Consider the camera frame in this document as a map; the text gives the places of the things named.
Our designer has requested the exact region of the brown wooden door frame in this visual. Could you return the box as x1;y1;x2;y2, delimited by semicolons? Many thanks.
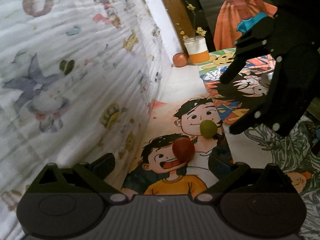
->
162;0;194;53

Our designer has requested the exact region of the colourful cartoon poster mat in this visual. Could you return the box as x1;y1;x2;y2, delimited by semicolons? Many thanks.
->
121;49;319;239

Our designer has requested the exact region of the red cherry tomato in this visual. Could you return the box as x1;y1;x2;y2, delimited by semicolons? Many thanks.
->
172;138;195;163

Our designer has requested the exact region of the grey metal tray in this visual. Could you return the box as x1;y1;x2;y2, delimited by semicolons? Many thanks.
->
260;72;273;87

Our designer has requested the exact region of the small red apple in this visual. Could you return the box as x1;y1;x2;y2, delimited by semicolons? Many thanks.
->
172;53;188;68

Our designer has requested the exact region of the green grape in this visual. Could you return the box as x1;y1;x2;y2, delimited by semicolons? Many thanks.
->
200;120;217;139

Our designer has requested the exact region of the white cartoon print blanket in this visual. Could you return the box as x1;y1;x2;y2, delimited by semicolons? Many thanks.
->
1;0;170;239

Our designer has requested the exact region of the painting of orange dress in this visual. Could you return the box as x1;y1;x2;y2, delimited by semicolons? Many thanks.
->
200;0;277;50

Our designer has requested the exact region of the white orange jar with flowers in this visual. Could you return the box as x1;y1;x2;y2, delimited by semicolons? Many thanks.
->
176;1;210;65

